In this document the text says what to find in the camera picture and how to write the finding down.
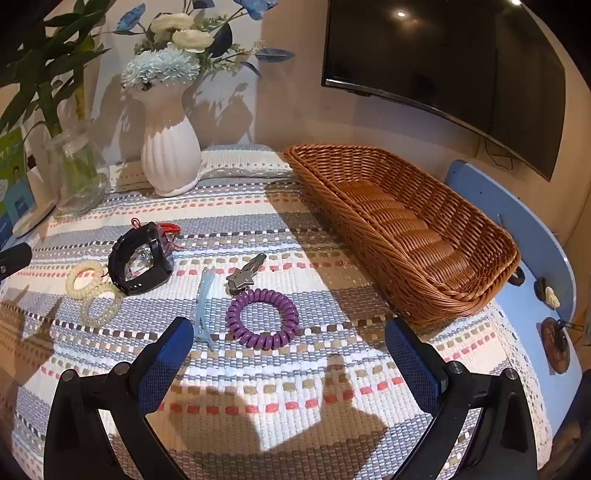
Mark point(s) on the green leafy plant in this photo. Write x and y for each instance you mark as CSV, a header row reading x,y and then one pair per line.
x,y
41,50

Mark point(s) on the black flat screen television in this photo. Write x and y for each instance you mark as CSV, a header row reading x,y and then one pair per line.
x,y
438,60

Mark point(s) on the clear glass vase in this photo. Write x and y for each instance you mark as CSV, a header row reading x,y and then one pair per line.
x,y
76,175

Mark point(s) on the brown wicker basket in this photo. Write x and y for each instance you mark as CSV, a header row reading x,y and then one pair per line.
x,y
406,221

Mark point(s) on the dark clip with cream flower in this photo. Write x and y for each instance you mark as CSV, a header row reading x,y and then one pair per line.
x,y
549,295

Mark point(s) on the large brown round hair clip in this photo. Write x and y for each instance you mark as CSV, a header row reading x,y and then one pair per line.
x,y
554,346

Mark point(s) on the blue and white artificial flowers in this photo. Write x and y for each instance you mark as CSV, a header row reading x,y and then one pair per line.
x,y
159,67

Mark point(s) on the small brown hair clip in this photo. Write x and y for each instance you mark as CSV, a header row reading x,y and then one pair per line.
x,y
516,277

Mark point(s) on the light blue hair clip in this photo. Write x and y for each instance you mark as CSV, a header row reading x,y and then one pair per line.
x,y
203,304

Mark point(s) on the white round plate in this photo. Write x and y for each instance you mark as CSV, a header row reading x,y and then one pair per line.
x,y
34,219

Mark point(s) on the green and blue printed box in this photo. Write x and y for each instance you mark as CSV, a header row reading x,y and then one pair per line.
x,y
14,184

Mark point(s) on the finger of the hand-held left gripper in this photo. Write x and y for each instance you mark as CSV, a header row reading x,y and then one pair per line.
x,y
14,259

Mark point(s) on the white ribbed ceramic vase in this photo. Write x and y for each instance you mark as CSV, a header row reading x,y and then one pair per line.
x,y
170,152

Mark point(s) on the striped woven table mat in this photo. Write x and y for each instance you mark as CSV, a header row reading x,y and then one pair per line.
x,y
286,392

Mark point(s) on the black wrist watch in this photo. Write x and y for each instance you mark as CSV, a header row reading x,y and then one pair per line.
x,y
159,272

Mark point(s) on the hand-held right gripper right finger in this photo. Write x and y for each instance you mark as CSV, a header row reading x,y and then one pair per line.
x,y
415,364

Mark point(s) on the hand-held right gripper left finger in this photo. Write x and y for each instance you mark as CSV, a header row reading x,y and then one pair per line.
x,y
166,364

